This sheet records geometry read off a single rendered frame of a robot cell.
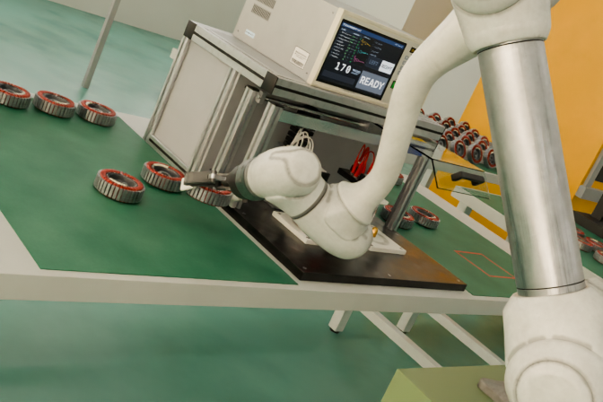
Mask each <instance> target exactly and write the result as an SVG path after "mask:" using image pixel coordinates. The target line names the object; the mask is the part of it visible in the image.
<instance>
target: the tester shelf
mask: <svg viewBox="0 0 603 402"><path fill-rule="evenodd" d="M183 35H184V36H186V37H187V38H189V39H190V40H192V41H194V42H195V43H196V44H197V45H198V46H200V47H201V48H203V49H205V50H206V51H208V52H209V53H211V54H212V55H214V56H215V57H217V58H218V59H220V60H221V61H223V62H224V63H225V64H226V65H228V66H230V67H231V68H232V69H234V70H235V71H237V72H238V73H240V74H242V75H243V76H245V77H246V78H248V79H249V80H250V81H252V82H253V83H254V84H256V85H257V86H259V87H260V88H261V89H263V90H264V91H266V92H268V93H269V94H271V95H275V96H278V97H281V98H285V99H288V100H291V101H297V102H300V103H304V104H307V105H311V106H314V107H317V108H321V109H326V110H330V111H333V112H336V113H339V114H343V115H347V116H349V117H353V118H359V119H362V120H365V121H369V122H372V123H375V124H379V125H383V126H384V123H385V119H386V116H387V112H388V108H385V107H382V106H379V105H376V104H372V103H369V102H367V101H363V100H358V99H355V98H352V97H349V96H346V95H343V94H340V93H337V92H332V91H329V90H325V89H322V88H319V87H316V86H313V85H310V84H309V83H307V82H306V81H304V80H303V79H301V78H300V77H299V76H297V75H296V74H293V73H292V72H290V71H289V70H287V69H286V68H284V67H282V66H280V65H279V64H277V63H276V62H275V61H273V60H272V59H270V58H268V57H266V56H265V55H263V54H262V53H260V52H258V51H257V50H255V49H254V48H252V47H251V46H249V45H248V44H246V43H244V42H243V41H241V40H240V39H238V38H236V37H234V36H233V35H232V34H231V33H229V32H226V31H220V30H217V29H215V28H212V27H209V26H206V25H204V24H201V23H198V22H193V21H191V20H188V24H187V27H186V29H185V31H184V34H183ZM445 129H446V127H444V126H443V125H441V124H439V123H438V122H436V121H434V120H432V119H430V118H428V117H426V116H425V115H424V114H422V113H420V114H419V117H418V120H417V122H416V125H415V131H414V134H415V135H420V136H424V137H427V138H431V139H434V140H437V141H440V140H441V137H442V135H443V133H444V131H445Z"/></svg>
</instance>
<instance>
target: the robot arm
mask: <svg viewBox="0 0 603 402"><path fill-rule="evenodd" d="M450 1H451V3H452V6H453V10H452V12H451V13H450V14H449V15H448V16H447V17H446V19H445V20H444V21H443V22H442V23H441V24H440V25H439V26H438V27H437V28H436V30H435V31H434V32H433V33H432V34H431V35H430V36H429V37H428V38H427V39H426V40H425V41H424V42H423V43H422V44H421V45H420V46H419V47H418V49H417V50H416V51H415V52H414V53H413V54H412V56H411V57H410V58H409V59H408V60H407V61H406V63H405V65H404V67H403V68H402V70H401V72H400V74H399V76H398V78H397V80H396V83H395V86H394V89H393V92H392V94H391V98H390V102H389V108H388V112H387V116H386V119H385V123H384V127H383V131H382V135H381V139H380V145H379V149H378V152H377V156H376V160H375V163H374V165H373V167H372V169H371V172H370V173H369V174H368V175H367V176H366V177H365V178H364V179H362V180H360V181H358V182H355V183H350V182H347V181H341V182H340V183H336V184H330V185H329V184H328V183H327V182H326V181H325V180H324V179H323V178H322V177H321V164H320V161H319V158H318V157H317V155H316V154H315V153H314V152H312V151H311V150H309V149H306V148H304V147H300V146H281V147H276V148H273V149H270V150H268V151H265V152H263V153H262V154H260V155H259V156H257V157H255V158H251V159H248V160H246V161H244V162H243V163H242V164H241V165H238V166H236V167H235V168H234V169H233V170H232V171H231V172H229V173H218V174H217V171H216V170H210V171H192V172H185V177H184V178H182V180H181V185H180V191H185V190H190V189H193V188H196V187H210V188H217V189H220V190H228V191H231V192H232V193H233V195H232V198H231V201H230V202H233V201H238V200H242V202H243V203H248V200H251V201H258V200H266V201H267V202H269V203H271V204H273V205H275V206H277V207H278V208H280V209H281V210H283V211H284V212H285V213H286V214H288V215H289V216H290V217H291V218H292V219H293V220H294V221H295V222H296V223H297V225H298V226H299V228H300V229H301V230H302V231H303V232H304V233H305V234H306V235H307V236H308V237H309V238H310V239H311V240H313V241H314V242H315V243H316V244H318V245H319V246H320V247H321V248H323V249H324V250H325V251H327V252H328V253H330V254H332V255H333V256H335V257H338V258H342V259H353V258H358V257H360V256H361V255H363V254H364V253H365V252H366V251H367V250H368V249H369V248H370V246H371V243H372V240H373V233H372V227H371V222H372V213H373V211H374V209H375V208H376V207H377V205H378V204H379V203H380V202H381V201H382V200H383V199H384V198H385V197H386V196H387V195H388V194H389V192H390V191H391V189H393V187H394V186H395V184H396V182H397V180H398V177H399V174H400V172H401V170H402V167H403V164H404V161H405V158H406V154H407V151H408V148H409V145H410V142H411V139H412V136H413V133H414V131H415V125H416V122H417V120H418V117H419V114H420V111H421V108H422V105H423V103H424V99H425V97H426V95H427V93H428V91H429V90H430V89H431V87H432V86H433V84H434V83H435V82H436V81H437V80H438V79H439V78H440V77H442V76H443V75H444V74H446V73H448V72H449V71H450V70H452V69H454V68H455V67H457V66H460V65H462V64H464V63H466V62H467V61H469V60H471V59H473V58H475V57H478V62H479V67H480V73H481V78H482V84H483V89H484V95H485V105H486V110H487V116H488V121H489V127H490V132H491V137H492V143H493V149H494V158H495V163H496V169H497V174H498V180H499V185H500V190H501V196H502V206H503V211H504V217H505V222H506V228H507V233H508V239H509V244H510V250H511V260H512V265H513V271H514V276H515V282H516V287H517V292H516V293H514V294H513V295H512V296H511V298H510V299H509V300H508V302H507V303H506V305H505V307H504V309H503V311H502V317H503V331H504V351H505V367H506V370H505V374H504V381H498V380H490V379H487V378H482V379H480V381H479V382H478V383H477V386H478V387H479V388H480V389H481V390H482V391H483V392H484V393H485V394H486V395H487V396H488V397H490V398H491V399H492V400H493V401H494V402H603V280H602V279H600V278H597V277H592V278H590V279H584V274H583V268H582V262H581V253H580V248H579V242H578V237H577V231H576V226H575V221H574V216H573V210H572V200H571V195H570V189H569V184H568V179H567V174H566V168H565V163H564V153H563V147H562V142H561V137H560V132H559V126H558V121H557V115H556V110H555V101H554V95H553V90H552V84H551V79H550V73H549V68H548V63H547V58H546V48H545V42H544V41H546V40H547V38H548V35H549V32H550V31H551V8H552V7H554V6H555V5H556V4H557V3H558V2H559V1H560V0H450ZM216 174H217V175H216ZM221 185H223V187H221Z"/></svg>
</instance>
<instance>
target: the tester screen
mask: <svg viewBox="0 0 603 402"><path fill-rule="evenodd" d="M403 47H404V46H403V45H401V44H398V43H397V42H394V41H392V40H389V39H385V38H382V37H381V36H378V35H376V34H373V33H371V32H368V31H365V30H362V29H360V28H357V27H355V26H353V25H351V24H348V23H345V22H343V23H342V25H341V28H340V30H339V32H338V34H337V36H336V39H335V42H334V44H333V46H332V48H331V50H330V52H329V54H328V58H327V60H326V62H325V64H324V66H323V68H322V70H321V73H320V75H319V79H322V80H326V81H329V82H332V83H336V84H340V85H343V86H345V87H348V88H352V89H355V90H357V91H360V92H366V93H369V94H371V95H374V96H377V97H380V96H381V95H378V94H375V93H372V92H367V91H365V90H361V89H358V88H355V86H356V85H357V82H358V80H359V78H360V76H361V74H362V71H363V70H364V71H367V72H370V73H373V74H376V75H379V76H382V77H385V78H388V79H389V78H390V76H391V74H386V73H383V72H381V71H378V70H375V69H373V68H370V67H368V66H365V65H366V63H367V61H368V59H369V56H372V57H376V58H379V59H381V60H384V61H387V62H390V63H391V64H394V65H396V63H397V61H398V58H399V56H400V54H401V52H402V50H403ZM337 61H339V62H342V63H345V64H347V65H350V66H352V70H351V72H350V74H345V73H342V72H339V71H337V70H333V69H334V67H335V64H336V62H337ZM394 67H395V66H394ZM394 67H393V69H394ZM324 69H325V70H328V71H330V72H333V73H336V74H341V75H343V76H346V77H349V78H352V79H355V81H354V85H351V84H349V83H344V82H340V81H338V80H335V79H332V78H329V77H326V76H323V75H322V73H323V70H324ZM393 69H392V71H393Z"/></svg>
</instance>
